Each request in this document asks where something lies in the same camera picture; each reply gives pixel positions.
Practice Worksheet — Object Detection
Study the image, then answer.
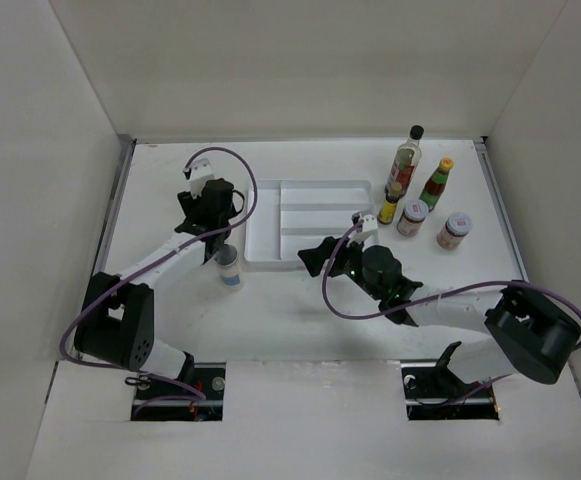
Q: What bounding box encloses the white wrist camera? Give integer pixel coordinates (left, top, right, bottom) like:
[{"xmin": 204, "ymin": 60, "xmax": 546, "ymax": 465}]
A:
[
  {"xmin": 348, "ymin": 212, "xmax": 378, "ymax": 245},
  {"xmin": 183, "ymin": 158, "xmax": 215, "ymax": 198}
]

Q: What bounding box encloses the tall black cap oil bottle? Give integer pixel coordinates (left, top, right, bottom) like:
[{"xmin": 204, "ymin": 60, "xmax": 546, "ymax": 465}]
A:
[{"xmin": 384, "ymin": 125, "xmax": 424, "ymax": 196}]

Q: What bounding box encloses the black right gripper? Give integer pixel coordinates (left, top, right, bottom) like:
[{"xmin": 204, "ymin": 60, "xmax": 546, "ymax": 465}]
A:
[{"xmin": 299, "ymin": 231, "xmax": 384, "ymax": 300}]

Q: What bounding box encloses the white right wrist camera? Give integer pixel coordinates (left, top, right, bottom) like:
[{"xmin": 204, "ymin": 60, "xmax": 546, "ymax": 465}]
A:
[{"xmin": 348, "ymin": 212, "xmax": 378, "ymax": 245}]

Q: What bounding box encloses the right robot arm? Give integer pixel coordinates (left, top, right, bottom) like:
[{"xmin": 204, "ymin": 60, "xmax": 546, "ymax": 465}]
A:
[{"xmin": 298, "ymin": 237, "xmax": 581, "ymax": 396}]

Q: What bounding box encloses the small yellow label bottle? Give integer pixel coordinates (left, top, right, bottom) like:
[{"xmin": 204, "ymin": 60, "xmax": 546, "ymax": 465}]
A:
[{"xmin": 377, "ymin": 182, "xmax": 402, "ymax": 225}]

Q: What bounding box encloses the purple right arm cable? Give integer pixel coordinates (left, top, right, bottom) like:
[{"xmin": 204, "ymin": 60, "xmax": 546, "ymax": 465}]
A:
[{"xmin": 320, "ymin": 219, "xmax": 581, "ymax": 401}]

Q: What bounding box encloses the white divided organizer tray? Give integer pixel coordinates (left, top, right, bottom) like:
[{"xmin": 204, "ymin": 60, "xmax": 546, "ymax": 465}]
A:
[{"xmin": 243, "ymin": 179, "xmax": 375, "ymax": 272}]

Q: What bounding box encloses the green yellow cap sauce bottle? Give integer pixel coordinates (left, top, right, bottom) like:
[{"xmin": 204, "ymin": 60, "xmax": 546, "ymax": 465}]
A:
[{"xmin": 419, "ymin": 157, "xmax": 454, "ymax": 212}]

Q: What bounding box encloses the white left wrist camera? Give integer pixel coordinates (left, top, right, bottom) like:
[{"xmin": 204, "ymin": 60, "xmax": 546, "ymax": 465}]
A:
[{"xmin": 183, "ymin": 158, "xmax": 215, "ymax": 198}]

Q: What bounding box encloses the red lid sauce jar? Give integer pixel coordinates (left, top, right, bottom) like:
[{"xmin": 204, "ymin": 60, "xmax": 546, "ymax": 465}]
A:
[
  {"xmin": 436, "ymin": 212, "xmax": 473, "ymax": 250},
  {"xmin": 396, "ymin": 199, "xmax": 429, "ymax": 237}
]

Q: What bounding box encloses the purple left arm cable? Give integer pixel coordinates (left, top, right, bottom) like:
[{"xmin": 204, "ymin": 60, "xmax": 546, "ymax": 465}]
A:
[{"xmin": 58, "ymin": 146, "xmax": 258, "ymax": 420}]

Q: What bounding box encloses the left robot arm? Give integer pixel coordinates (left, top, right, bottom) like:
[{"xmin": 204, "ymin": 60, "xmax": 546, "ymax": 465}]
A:
[{"xmin": 73, "ymin": 178, "xmax": 243, "ymax": 399}]

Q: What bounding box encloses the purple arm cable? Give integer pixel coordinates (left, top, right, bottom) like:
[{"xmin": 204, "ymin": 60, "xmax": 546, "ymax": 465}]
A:
[
  {"xmin": 58, "ymin": 146, "xmax": 258, "ymax": 420},
  {"xmin": 320, "ymin": 219, "xmax": 581, "ymax": 401}
]

